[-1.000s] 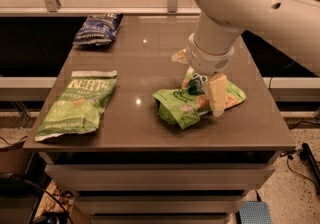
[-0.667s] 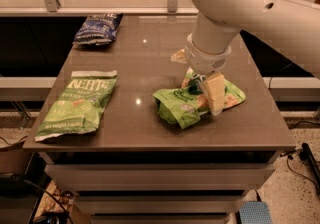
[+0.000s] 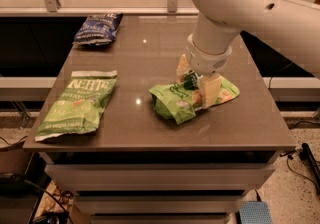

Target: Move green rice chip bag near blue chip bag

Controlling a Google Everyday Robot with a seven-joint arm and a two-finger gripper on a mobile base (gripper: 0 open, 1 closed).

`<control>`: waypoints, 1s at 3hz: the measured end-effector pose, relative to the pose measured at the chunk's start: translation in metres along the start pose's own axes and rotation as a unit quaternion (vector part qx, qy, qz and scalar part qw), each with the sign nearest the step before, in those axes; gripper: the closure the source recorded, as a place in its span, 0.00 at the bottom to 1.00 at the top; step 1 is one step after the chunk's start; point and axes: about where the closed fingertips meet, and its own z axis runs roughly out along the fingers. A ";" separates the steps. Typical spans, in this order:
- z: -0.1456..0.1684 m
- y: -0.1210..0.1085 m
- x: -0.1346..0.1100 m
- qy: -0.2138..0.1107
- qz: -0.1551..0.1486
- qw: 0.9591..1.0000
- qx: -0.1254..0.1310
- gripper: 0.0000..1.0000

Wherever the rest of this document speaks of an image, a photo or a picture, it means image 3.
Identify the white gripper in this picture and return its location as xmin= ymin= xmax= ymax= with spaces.
xmin=176 ymin=35 xmax=232 ymax=109

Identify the green dang rice chip bag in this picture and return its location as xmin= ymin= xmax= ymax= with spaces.
xmin=149 ymin=74 xmax=240 ymax=125

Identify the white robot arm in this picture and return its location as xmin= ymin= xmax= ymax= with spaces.
xmin=185 ymin=0 xmax=320 ymax=77

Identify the blue kettle chip bag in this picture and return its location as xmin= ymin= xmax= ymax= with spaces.
xmin=73 ymin=13 xmax=123 ymax=46

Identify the green kettle chip bag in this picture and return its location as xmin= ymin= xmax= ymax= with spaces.
xmin=35 ymin=70 xmax=117 ymax=142

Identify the grey drawer cabinet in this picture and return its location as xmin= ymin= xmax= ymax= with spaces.
xmin=25 ymin=16 xmax=294 ymax=224

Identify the black power strip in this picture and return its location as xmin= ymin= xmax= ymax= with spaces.
xmin=300 ymin=143 xmax=320 ymax=194

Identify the blue perforated box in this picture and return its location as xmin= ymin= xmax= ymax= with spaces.
xmin=239 ymin=201 xmax=272 ymax=224

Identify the black cable on floor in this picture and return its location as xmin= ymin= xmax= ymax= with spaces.
xmin=279 ymin=149 xmax=318 ymax=189

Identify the black cable lower left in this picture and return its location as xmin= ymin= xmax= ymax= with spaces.
xmin=0 ymin=171 xmax=75 ymax=224

